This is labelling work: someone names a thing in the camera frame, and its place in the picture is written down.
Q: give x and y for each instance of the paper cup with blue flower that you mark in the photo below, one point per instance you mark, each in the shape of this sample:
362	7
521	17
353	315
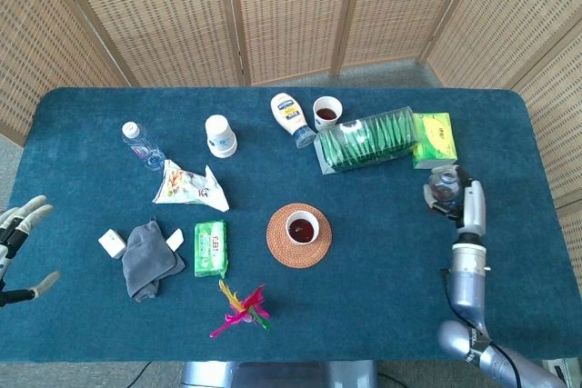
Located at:
327	113

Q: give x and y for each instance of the clear box of green sachets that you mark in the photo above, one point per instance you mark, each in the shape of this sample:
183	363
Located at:
364	147

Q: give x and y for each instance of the paper cup with green flower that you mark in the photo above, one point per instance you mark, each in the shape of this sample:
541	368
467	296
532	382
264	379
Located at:
302	229

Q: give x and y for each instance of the clear water bottle white cap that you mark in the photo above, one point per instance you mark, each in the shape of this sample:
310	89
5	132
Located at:
138	142

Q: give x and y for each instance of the round woven rattan coaster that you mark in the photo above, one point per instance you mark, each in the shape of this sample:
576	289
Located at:
282	254

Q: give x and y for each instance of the stack of inverted paper cups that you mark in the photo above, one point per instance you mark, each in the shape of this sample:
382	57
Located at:
220	136

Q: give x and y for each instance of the white square box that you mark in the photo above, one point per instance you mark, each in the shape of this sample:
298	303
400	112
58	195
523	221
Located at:
111	243

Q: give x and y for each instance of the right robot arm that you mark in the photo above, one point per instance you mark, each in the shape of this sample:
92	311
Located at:
468	279

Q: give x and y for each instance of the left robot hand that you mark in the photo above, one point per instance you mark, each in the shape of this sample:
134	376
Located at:
23	220

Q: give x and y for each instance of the blue tablecloth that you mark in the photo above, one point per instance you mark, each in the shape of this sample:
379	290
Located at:
386	306

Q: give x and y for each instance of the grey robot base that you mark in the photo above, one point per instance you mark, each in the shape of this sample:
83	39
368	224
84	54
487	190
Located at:
273	376

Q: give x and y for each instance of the small white flat box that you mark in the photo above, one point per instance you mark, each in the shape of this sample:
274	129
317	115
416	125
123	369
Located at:
175	239

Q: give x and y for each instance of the grey cloth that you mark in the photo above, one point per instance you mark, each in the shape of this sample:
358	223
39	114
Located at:
147	261

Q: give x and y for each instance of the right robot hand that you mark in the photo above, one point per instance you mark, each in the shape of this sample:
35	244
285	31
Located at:
474	206

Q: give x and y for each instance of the small dark bottle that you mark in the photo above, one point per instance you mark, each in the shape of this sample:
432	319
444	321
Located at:
443	188

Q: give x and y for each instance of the crumpled white snack bag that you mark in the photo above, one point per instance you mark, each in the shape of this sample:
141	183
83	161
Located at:
186	188

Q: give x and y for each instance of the colourful feather shuttlecock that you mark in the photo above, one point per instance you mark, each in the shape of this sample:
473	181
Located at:
247	313

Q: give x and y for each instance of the green tissue pack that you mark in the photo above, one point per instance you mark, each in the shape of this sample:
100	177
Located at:
210	249

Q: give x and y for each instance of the mayonnaise squeeze bottle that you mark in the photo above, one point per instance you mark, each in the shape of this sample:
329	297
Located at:
288	115

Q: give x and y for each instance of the green and yellow carton box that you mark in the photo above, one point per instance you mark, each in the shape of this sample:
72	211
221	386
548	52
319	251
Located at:
436	138

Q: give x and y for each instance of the woven bamboo folding screen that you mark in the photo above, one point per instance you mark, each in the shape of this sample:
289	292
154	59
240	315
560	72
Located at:
291	6

